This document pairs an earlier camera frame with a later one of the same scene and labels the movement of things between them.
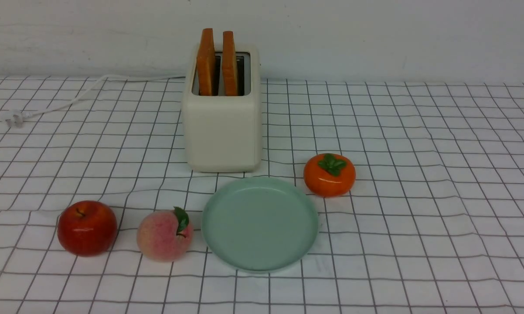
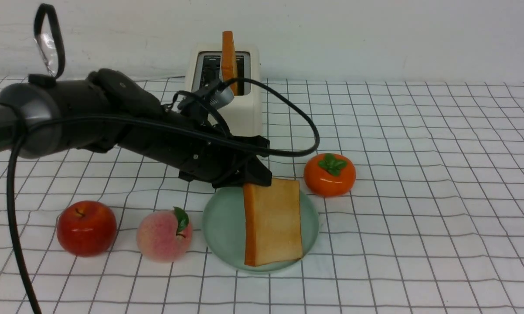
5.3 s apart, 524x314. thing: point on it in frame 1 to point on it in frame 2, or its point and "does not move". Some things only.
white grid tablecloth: [444, 216] does not move
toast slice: [229, 64] does not move
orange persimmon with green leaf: [329, 175] does not move
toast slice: [205, 63] to [272, 222]
